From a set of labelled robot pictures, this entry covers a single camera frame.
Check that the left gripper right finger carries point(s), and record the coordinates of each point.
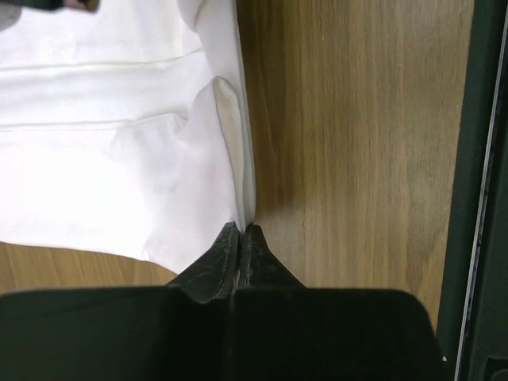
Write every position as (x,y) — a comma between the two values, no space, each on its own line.
(281,330)

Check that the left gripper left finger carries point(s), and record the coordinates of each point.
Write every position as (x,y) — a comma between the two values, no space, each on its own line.
(169,332)

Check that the white t shirt red print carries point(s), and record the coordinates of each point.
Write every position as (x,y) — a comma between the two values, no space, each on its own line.
(124,127)

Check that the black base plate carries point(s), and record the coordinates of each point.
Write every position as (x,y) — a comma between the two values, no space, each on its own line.
(472,319)

